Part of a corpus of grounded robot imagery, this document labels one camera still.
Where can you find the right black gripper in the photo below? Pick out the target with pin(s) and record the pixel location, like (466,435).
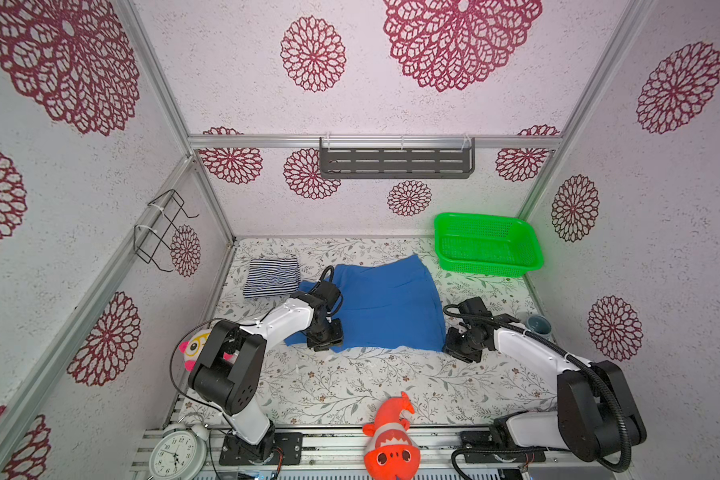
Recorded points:
(449,347)

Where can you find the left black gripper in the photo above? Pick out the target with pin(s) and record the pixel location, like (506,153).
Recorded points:
(337,337)

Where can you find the blue white striped tank top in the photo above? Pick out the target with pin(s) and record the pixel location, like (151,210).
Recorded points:
(272,277)

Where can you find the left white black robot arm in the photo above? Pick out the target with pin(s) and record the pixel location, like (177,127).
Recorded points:
(227,371)

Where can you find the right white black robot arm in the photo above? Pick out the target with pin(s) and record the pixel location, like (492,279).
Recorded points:
(596,417)

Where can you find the grey blue cup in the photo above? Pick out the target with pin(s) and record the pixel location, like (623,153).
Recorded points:
(540,326)

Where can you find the green plastic basket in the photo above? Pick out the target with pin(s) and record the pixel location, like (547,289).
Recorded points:
(486,245)

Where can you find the pink white plush doll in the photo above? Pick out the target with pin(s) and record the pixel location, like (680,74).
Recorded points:
(192,348)

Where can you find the red fish plush toy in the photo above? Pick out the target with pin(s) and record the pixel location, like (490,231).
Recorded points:
(390,453)

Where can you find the white alarm clock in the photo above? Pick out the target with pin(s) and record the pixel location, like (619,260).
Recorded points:
(180,454)

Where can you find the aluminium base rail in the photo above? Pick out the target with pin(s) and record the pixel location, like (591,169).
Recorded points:
(339,451)

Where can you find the grey wall shelf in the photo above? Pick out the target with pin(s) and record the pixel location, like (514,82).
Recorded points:
(401,163)

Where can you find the black wire rack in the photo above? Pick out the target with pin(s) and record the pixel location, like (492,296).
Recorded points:
(168,243)

